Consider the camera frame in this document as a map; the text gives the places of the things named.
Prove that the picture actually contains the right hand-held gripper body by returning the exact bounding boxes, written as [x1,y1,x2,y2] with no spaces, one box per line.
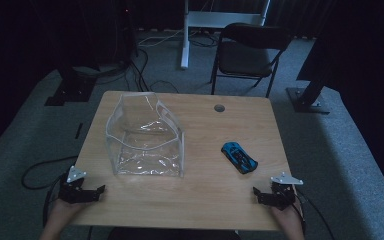
[262,171,305,212]

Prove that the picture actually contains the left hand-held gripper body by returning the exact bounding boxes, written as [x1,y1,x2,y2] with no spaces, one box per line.
[57,165,100,205]

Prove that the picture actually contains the blue toy car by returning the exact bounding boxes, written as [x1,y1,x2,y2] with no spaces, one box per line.
[220,141,259,175]

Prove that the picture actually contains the clear plastic bag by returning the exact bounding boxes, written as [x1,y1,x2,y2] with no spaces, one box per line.
[105,91,185,178]

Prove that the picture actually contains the person's left hand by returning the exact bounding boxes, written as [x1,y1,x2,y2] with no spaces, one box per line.
[47,197,85,232]

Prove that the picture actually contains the person's right hand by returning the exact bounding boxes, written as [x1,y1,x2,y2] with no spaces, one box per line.
[269,202,305,236]

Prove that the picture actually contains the black stand base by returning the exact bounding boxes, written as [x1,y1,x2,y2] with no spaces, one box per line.
[285,39,331,115]
[44,64,97,107]

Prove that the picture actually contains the black folding chair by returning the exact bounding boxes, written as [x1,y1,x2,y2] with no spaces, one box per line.
[209,22,293,99]

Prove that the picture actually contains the black floor cable bundle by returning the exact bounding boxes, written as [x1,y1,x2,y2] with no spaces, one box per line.
[94,46,181,94]

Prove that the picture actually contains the white floor cable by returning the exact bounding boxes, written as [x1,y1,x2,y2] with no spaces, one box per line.
[137,28,185,48]

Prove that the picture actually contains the white metal desk frame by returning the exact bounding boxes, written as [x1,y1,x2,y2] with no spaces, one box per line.
[180,0,272,70]

